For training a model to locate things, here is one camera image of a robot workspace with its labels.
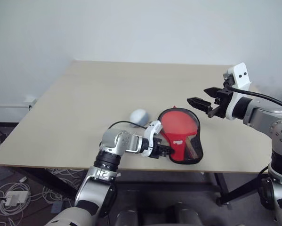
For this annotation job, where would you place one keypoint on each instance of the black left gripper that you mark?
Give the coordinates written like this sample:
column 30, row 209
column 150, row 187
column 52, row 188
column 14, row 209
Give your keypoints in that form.
column 158, row 149

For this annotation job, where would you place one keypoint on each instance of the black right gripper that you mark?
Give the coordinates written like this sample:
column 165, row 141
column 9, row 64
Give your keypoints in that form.
column 223, row 103

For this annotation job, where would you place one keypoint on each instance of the red black paddle case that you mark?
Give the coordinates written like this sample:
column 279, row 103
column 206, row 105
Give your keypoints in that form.
column 177, row 150

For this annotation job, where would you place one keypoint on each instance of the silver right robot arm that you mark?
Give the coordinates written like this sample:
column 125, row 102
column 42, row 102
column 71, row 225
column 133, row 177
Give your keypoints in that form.
column 263, row 113

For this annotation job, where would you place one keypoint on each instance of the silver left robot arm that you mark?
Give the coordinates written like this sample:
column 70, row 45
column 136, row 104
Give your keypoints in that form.
column 122, row 141

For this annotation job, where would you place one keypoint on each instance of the red table tennis paddle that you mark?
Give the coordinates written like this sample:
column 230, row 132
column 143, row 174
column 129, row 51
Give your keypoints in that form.
column 176, row 122

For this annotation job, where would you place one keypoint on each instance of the white grey ball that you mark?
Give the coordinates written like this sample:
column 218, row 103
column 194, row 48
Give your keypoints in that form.
column 138, row 116

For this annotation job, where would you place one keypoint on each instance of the dark rounded shape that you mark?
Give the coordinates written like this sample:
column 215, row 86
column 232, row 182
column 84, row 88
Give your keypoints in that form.
column 184, row 215
column 129, row 216

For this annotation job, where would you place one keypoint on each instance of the small grey blue box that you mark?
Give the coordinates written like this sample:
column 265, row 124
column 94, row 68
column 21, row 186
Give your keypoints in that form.
column 57, row 207

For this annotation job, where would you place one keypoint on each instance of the white power adapter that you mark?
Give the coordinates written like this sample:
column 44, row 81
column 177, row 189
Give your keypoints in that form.
column 16, row 197

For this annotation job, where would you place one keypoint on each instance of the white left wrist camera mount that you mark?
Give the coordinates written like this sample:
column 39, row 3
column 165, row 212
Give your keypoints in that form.
column 152, row 129

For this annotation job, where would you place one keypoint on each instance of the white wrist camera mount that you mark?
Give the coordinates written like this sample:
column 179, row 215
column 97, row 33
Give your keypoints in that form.
column 152, row 129
column 240, row 74

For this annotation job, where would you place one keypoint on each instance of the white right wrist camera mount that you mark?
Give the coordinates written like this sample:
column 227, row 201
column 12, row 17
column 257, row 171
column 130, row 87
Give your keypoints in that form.
column 240, row 74

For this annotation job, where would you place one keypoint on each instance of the black metal table frame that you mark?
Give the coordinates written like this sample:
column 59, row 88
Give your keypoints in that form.
column 222, row 188

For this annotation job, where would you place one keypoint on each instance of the white wall socket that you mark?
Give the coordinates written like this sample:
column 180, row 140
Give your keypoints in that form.
column 31, row 101

